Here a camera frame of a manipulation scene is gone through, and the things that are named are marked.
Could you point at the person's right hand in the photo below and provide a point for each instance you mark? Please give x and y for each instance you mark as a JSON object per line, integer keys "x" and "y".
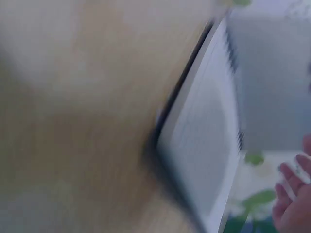
{"x": 295, "y": 206}

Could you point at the person's right fingers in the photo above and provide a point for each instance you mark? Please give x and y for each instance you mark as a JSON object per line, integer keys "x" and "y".
{"x": 291, "y": 178}

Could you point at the white spiral notebook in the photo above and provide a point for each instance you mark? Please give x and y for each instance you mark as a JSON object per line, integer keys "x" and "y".
{"x": 204, "y": 136}

